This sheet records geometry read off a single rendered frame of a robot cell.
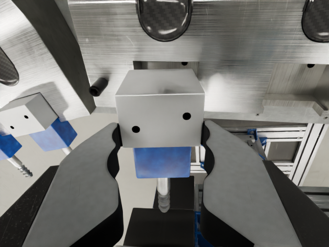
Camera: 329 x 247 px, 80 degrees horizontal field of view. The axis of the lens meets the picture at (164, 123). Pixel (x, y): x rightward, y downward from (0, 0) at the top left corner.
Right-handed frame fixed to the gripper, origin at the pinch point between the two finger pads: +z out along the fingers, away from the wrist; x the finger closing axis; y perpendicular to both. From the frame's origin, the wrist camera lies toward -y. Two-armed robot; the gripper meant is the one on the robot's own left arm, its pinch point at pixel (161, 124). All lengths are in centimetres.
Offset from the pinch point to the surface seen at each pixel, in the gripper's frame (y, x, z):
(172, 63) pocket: -2.1, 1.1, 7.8
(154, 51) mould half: -3.7, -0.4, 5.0
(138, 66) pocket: -2.1, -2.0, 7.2
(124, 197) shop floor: 147, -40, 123
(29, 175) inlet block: 17.1, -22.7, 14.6
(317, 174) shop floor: 96, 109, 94
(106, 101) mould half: 0.9, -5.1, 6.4
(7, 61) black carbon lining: -1.9, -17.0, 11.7
